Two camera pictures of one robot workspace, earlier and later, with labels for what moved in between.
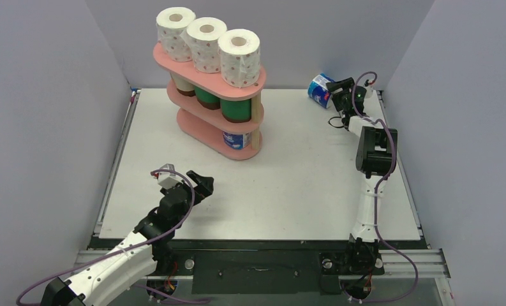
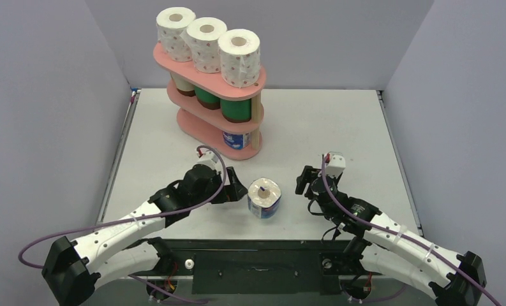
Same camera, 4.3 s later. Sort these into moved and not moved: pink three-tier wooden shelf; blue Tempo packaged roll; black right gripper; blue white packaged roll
Moved: blue white packaged roll; black right gripper
Not moved: pink three-tier wooden shelf; blue Tempo packaged roll
